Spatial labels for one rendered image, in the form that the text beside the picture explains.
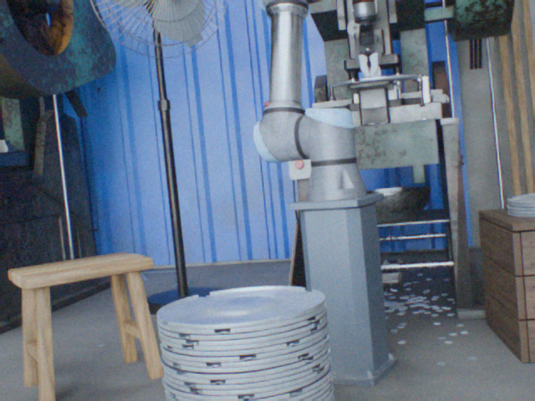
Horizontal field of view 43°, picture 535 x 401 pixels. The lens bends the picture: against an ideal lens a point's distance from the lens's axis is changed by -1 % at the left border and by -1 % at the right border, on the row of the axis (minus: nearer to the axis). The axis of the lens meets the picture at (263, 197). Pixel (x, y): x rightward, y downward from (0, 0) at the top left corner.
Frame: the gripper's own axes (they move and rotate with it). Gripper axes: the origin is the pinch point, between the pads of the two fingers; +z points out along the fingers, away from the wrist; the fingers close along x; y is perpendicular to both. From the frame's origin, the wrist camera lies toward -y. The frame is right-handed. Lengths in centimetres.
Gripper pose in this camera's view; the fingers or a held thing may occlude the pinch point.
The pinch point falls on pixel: (370, 77)
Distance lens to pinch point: 228.8
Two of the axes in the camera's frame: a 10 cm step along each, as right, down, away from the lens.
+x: -9.7, 0.9, 2.4
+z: 1.0, 9.9, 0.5
